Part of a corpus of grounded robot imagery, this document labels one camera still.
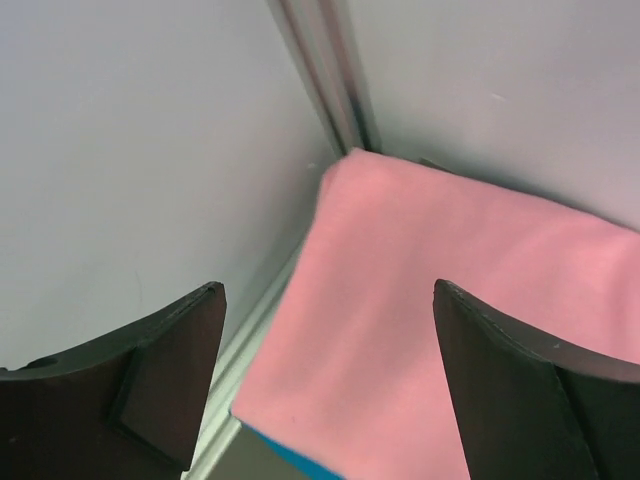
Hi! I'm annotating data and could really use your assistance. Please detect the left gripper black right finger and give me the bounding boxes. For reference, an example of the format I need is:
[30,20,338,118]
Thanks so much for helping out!
[433,279,639,479]

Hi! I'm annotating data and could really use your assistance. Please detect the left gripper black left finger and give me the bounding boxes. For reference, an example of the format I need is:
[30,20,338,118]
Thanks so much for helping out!
[1,282,226,479]

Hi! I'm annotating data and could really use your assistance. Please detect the pink t shirt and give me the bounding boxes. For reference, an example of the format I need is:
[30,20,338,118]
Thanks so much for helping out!
[231,150,639,479]

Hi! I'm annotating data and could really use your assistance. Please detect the folded blue t shirt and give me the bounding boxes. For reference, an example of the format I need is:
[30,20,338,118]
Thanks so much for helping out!
[239,422,346,480]

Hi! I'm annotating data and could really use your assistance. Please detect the aluminium corner post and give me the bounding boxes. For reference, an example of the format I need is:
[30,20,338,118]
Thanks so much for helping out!
[268,0,382,155]

